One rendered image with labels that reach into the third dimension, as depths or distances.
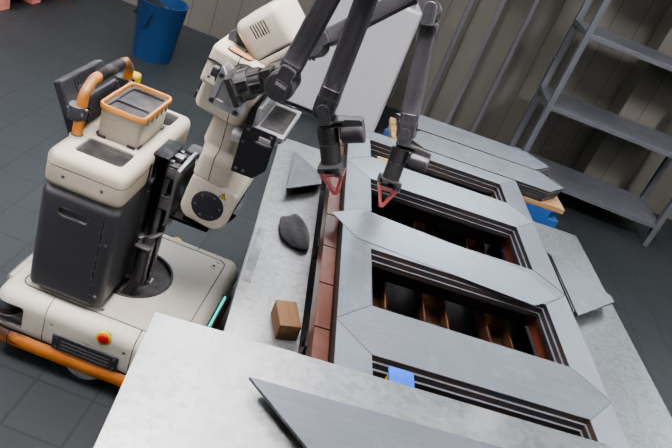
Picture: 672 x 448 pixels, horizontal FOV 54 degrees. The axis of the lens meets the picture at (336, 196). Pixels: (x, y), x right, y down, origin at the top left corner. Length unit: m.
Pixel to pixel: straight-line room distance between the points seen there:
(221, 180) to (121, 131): 0.34
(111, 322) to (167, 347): 1.16
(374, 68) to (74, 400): 3.10
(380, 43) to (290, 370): 3.66
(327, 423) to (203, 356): 0.23
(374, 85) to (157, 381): 3.82
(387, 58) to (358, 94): 0.33
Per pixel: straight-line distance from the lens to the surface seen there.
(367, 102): 4.74
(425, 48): 2.06
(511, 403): 1.68
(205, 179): 2.05
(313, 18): 1.67
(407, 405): 1.20
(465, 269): 2.03
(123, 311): 2.31
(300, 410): 1.07
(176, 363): 1.10
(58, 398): 2.41
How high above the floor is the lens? 1.83
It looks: 28 degrees down
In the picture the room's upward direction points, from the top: 22 degrees clockwise
